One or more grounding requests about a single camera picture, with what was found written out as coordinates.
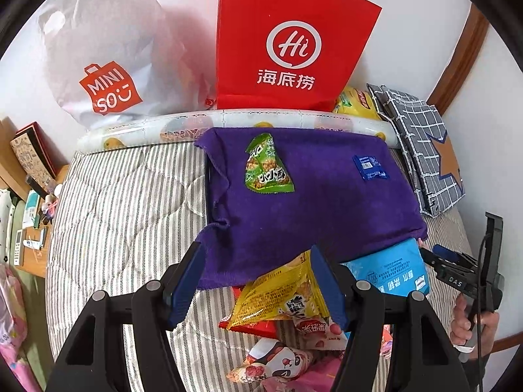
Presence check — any wooden nightstand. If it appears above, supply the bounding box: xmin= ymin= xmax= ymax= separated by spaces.
xmin=0 ymin=116 xmax=70 ymax=280

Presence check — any red snack packet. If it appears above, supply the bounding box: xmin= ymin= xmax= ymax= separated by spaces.
xmin=218 ymin=286 xmax=278 ymax=339

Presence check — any purple towel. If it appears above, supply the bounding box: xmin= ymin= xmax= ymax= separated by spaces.
xmin=194 ymin=128 xmax=429 ymax=290

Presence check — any pink white snack packet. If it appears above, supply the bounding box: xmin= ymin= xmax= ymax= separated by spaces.
xmin=292 ymin=316 xmax=348 ymax=352

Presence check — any panda print snack packet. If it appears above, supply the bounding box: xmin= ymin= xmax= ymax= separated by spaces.
xmin=226 ymin=339 xmax=315 ymax=384

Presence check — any brown patterned book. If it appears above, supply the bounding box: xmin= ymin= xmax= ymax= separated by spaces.
xmin=10 ymin=122 xmax=58 ymax=184

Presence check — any pink printed plastic bag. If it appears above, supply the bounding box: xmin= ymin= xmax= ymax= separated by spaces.
xmin=0 ymin=263 xmax=27 ymax=392

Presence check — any yellow snack packet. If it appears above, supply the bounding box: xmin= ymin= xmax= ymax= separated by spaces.
xmin=227 ymin=251 xmax=331 ymax=333

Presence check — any grey checked star pillow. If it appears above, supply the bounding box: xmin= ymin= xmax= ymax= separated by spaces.
xmin=366 ymin=84 xmax=466 ymax=217

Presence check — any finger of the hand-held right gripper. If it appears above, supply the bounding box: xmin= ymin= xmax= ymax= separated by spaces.
xmin=432 ymin=244 xmax=478 ymax=269
xmin=420 ymin=247 xmax=447 ymax=273

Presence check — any person's right hand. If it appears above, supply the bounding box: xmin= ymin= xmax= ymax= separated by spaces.
xmin=450 ymin=293 xmax=500 ymax=354

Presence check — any white plastic shopping bag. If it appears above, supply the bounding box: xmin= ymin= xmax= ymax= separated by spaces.
xmin=39 ymin=0 xmax=217 ymax=129

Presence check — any wooden door frame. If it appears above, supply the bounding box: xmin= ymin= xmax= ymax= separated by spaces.
xmin=427 ymin=4 xmax=491 ymax=109

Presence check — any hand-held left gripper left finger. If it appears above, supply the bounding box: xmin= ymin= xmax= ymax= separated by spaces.
xmin=43 ymin=242 xmax=205 ymax=392

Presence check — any yellow chips bag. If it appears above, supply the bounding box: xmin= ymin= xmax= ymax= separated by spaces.
xmin=332 ymin=87 xmax=385 ymax=120

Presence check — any green snack packet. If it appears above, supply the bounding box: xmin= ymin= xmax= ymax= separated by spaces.
xmin=244 ymin=133 xmax=295 ymax=194

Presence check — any red paper bag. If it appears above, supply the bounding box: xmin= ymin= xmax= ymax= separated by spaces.
xmin=214 ymin=0 xmax=382 ymax=113

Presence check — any pale green box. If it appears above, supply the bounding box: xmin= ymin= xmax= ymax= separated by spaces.
xmin=22 ymin=194 xmax=42 ymax=229

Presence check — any dark blue snack packet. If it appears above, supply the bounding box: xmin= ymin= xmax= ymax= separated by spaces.
xmin=352 ymin=155 xmax=391 ymax=181

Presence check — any light blue snack packet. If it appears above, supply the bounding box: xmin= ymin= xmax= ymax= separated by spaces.
xmin=341 ymin=238 xmax=431 ymax=298

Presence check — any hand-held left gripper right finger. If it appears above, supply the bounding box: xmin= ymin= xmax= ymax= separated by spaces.
xmin=311 ymin=245 xmax=481 ymax=392

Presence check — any pink plastic wrapper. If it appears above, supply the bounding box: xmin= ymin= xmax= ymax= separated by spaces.
xmin=261 ymin=355 xmax=348 ymax=392

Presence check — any rolled white patterned mat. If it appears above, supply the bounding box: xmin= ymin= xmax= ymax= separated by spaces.
xmin=77 ymin=109 xmax=401 ymax=154

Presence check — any white remote control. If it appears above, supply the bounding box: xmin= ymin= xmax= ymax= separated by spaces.
xmin=12 ymin=231 xmax=26 ymax=265

